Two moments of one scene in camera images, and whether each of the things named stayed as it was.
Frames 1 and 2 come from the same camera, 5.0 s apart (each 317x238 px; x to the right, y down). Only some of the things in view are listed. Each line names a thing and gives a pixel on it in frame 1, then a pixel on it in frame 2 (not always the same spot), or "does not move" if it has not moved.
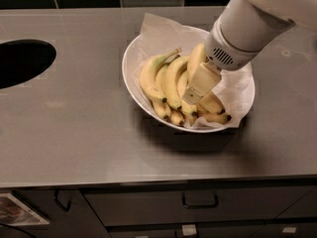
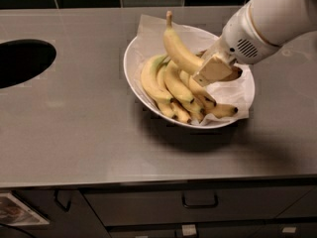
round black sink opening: [22, 59] does not move
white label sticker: [189, 229] does not move
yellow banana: [219, 118] to [220, 110]
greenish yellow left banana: [149, 70] does not move
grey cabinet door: [67, 212] does not move
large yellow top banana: [213, 103] to [183, 58]
